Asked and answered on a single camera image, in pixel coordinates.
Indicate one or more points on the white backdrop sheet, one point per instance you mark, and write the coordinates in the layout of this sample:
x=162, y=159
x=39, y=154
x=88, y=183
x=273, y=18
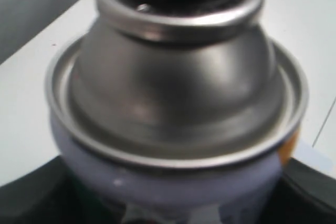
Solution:
x=39, y=11

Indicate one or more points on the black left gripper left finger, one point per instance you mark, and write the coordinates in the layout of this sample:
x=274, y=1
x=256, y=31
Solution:
x=52, y=194

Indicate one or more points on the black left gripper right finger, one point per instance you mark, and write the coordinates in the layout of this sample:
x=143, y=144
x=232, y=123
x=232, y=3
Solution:
x=303, y=195

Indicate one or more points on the white spray paint can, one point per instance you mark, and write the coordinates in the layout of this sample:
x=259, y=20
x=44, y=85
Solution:
x=175, y=111

